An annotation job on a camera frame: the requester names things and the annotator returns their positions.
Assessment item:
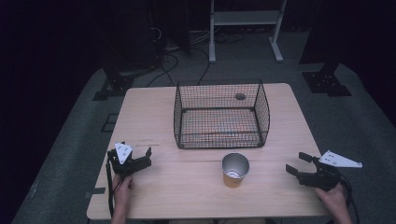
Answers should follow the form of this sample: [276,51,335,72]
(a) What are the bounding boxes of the black wire basket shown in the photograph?
[173,78,272,150]

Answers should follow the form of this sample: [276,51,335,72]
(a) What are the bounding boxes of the person's right hand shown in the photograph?
[314,182,347,213]

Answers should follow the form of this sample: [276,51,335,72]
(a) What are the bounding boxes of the metal cup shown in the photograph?
[220,152,251,189]

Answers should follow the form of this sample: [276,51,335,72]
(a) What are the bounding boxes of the black tape square on floor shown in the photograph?
[100,113,120,133]

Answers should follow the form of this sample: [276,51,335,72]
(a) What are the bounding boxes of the grey tape strip on floor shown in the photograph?
[84,187,106,199]

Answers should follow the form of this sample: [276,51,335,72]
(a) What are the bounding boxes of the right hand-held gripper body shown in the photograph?
[296,150,364,192]

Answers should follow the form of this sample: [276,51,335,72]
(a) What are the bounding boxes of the black stand base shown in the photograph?
[92,73,135,102]
[301,61,353,98]

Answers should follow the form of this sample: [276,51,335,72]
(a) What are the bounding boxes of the person's left hand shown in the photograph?
[112,174,135,207]

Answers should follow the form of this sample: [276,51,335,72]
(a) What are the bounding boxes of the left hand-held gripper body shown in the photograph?
[106,141,143,177]

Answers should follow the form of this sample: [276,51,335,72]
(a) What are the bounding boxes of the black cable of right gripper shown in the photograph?
[338,175,361,224]

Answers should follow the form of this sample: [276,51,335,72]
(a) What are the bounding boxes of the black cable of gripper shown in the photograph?
[338,175,361,224]
[105,158,116,217]

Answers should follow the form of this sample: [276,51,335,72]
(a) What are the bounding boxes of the black floor cables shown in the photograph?
[145,27,247,89]

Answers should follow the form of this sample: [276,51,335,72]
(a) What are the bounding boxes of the white metal stand frame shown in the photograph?
[207,0,288,64]

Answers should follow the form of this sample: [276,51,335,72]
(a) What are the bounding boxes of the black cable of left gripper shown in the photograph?
[105,158,116,217]

